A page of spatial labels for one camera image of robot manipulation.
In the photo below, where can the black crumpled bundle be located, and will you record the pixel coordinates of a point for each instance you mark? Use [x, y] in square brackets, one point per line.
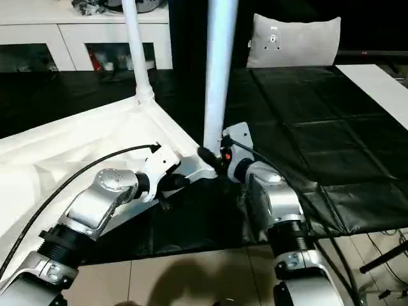
[87, 6]

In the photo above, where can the small white jar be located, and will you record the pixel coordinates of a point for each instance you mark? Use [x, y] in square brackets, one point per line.
[108, 66]
[150, 65]

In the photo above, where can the white plastic table top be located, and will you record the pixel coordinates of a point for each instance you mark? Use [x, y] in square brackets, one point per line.
[48, 153]

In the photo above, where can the silver chair frame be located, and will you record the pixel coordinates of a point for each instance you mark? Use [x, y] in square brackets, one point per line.
[376, 294]

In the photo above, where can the black work mat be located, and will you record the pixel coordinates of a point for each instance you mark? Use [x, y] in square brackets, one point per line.
[318, 127]

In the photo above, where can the black round helmet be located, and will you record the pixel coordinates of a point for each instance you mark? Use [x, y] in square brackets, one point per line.
[150, 4]

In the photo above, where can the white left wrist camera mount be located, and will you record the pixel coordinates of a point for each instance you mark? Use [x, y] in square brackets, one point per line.
[161, 162]

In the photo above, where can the black floor stand bar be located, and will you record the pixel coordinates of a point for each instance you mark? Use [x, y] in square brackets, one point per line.
[384, 258]

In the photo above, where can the white plastic table leg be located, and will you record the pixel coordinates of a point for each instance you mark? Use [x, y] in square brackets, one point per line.
[137, 48]
[220, 79]

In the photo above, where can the red packet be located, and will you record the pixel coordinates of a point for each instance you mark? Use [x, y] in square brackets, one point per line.
[94, 62]

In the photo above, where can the white sideboard cabinet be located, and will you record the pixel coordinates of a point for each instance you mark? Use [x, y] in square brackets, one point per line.
[48, 32]

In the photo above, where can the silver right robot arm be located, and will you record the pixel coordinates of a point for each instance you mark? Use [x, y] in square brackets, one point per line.
[280, 201]

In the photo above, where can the white flat board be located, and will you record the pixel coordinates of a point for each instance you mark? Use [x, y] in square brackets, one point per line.
[379, 86]

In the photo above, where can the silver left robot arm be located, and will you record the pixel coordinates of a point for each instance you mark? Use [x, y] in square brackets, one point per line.
[92, 204]

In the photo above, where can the grey cushion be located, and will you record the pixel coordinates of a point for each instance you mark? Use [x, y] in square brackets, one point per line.
[293, 41]

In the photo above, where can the black cabinet with gold label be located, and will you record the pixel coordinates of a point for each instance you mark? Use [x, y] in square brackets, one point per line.
[188, 32]

